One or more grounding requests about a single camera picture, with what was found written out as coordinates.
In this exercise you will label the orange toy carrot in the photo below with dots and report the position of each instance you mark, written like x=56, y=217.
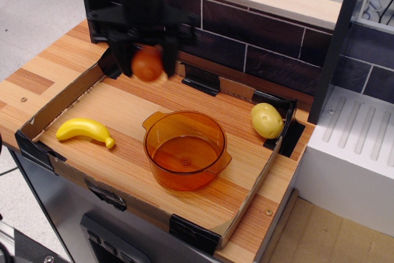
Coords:
x=147, y=64

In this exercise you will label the yellow toy banana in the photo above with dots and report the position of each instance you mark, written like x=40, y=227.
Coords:
x=87, y=128

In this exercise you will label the cardboard fence with black tape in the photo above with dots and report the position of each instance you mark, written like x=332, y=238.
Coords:
x=241, y=205

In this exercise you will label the dark grey left post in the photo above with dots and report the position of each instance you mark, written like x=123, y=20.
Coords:
x=103, y=16

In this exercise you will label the dark grey shelf post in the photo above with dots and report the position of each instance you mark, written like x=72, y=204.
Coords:
x=341, y=29

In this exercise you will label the grey toy oven front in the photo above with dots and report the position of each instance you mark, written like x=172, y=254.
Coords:
x=113, y=240

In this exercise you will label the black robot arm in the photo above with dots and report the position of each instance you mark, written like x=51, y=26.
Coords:
x=124, y=24

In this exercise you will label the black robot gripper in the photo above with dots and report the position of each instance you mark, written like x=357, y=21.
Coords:
x=151, y=22

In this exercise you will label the orange transparent plastic pot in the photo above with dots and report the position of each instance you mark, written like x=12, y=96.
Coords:
x=186, y=149

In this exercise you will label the white toy sink drainboard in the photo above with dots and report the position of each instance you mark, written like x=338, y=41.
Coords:
x=347, y=167

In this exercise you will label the yellow toy potato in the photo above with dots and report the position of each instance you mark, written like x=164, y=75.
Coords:
x=267, y=121

